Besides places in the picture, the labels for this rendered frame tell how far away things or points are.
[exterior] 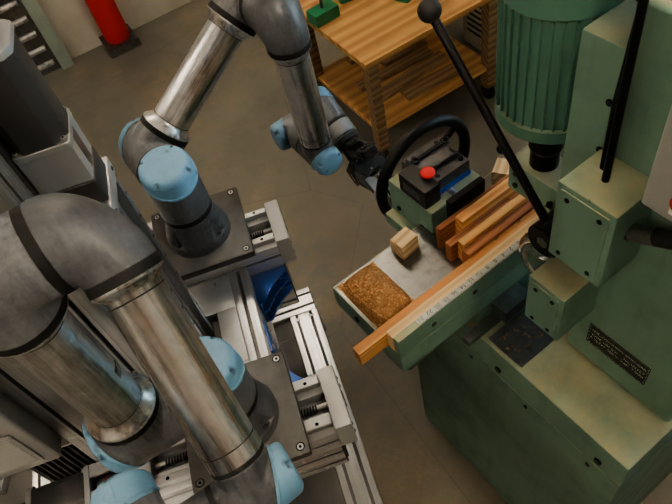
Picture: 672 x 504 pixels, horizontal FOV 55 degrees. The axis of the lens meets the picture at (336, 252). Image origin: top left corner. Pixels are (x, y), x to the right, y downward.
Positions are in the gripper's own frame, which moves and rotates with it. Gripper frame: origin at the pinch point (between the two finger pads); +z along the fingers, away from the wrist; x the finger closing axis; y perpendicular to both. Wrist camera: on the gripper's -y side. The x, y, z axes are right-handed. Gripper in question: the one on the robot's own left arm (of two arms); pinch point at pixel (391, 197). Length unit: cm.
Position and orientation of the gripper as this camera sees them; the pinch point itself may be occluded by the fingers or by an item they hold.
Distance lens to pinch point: 164.3
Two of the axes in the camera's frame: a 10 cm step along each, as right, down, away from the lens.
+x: -8.2, 5.4, -2.1
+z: 5.7, 8.1, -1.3
